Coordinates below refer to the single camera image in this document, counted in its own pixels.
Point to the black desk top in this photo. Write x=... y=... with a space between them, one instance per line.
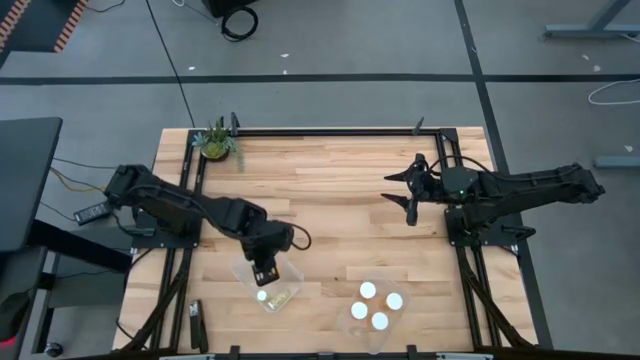
x=25 y=185

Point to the clear plastic bin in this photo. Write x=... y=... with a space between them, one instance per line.
x=245 y=275
x=372 y=340

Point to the short grey table foot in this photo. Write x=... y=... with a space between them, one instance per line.
x=617 y=162

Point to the long grey table foot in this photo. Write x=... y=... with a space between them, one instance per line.
x=590 y=31

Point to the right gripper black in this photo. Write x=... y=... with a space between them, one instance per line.
x=430 y=187

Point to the black computer mouse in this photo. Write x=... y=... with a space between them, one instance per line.
x=12 y=310

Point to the black caster wheel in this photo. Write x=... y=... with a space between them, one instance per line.
x=52 y=349

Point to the black mat with orange stripes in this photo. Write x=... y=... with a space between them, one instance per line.
x=40 y=25

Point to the potted succulent plant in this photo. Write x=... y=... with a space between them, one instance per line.
x=215 y=149

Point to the black rectangular device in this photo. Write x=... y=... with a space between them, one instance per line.
x=197 y=325

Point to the black aluminium table frame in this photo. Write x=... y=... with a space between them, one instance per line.
x=325 y=133

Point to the black floor box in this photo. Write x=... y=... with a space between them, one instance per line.
x=220 y=6

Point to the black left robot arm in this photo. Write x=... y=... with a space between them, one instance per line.
x=170 y=205

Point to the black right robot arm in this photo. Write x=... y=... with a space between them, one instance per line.
x=540 y=185

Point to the black power adapter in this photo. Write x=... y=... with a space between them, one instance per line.
x=90 y=213

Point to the large amber medicine bottle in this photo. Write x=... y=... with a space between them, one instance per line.
x=368 y=290
x=380 y=321
x=359 y=310
x=394 y=301

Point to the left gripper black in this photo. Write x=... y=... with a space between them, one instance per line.
x=267 y=240

